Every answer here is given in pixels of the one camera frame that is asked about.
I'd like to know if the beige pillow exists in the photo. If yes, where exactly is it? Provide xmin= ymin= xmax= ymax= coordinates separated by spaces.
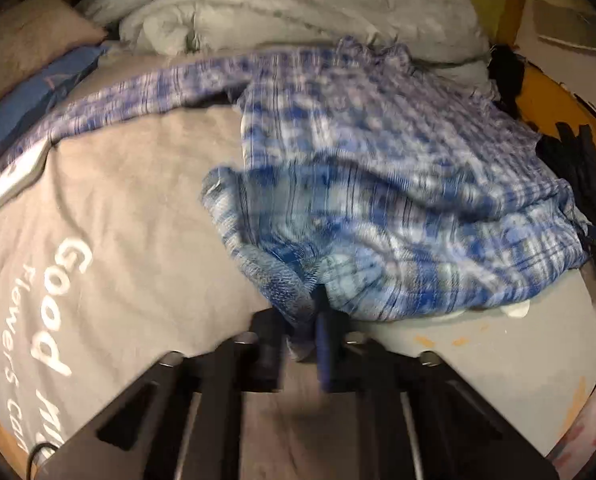
xmin=0 ymin=0 xmax=107 ymax=99

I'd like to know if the black jacket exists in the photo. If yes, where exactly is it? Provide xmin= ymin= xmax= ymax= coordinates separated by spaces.
xmin=535 ymin=122 xmax=596 ymax=264

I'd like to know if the orange yellow cushion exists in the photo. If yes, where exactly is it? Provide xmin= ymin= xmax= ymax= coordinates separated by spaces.
xmin=516 ymin=63 xmax=596 ymax=146

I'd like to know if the grey rumpled duvet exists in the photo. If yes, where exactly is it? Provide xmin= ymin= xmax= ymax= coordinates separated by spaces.
xmin=77 ymin=0 xmax=495 ymax=96

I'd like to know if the grey printed bed sheet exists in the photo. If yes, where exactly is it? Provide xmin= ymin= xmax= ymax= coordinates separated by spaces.
xmin=0 ymin=105 xmax=596 ymax=474

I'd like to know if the dark clothing by duvet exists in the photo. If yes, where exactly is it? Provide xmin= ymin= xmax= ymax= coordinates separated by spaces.
xmin=488 ymin=44 xmax=526 ymax=119

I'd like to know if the wooden bed frame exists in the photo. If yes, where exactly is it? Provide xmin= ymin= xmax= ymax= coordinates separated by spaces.
xmin=495 ymin=0 xmax=526 ymax=50

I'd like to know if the blue pillow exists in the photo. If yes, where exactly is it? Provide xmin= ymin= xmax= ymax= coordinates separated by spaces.
xmin=0 ymin=44 xmax=108 ymax=158

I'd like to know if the blue white plaid shirt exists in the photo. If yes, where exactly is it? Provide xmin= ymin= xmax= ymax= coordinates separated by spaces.
xmin=24 ymin=41 xmax=586 ymax=328

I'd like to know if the white lamp base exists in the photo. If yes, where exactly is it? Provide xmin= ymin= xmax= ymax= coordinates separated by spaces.
xmin=0 ymin=138 xmax=52 ymax=208

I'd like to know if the hanging patchwork curtain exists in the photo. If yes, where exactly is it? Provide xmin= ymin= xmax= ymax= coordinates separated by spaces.
xmin=533 ymin=0 xmax=596 ymax=52

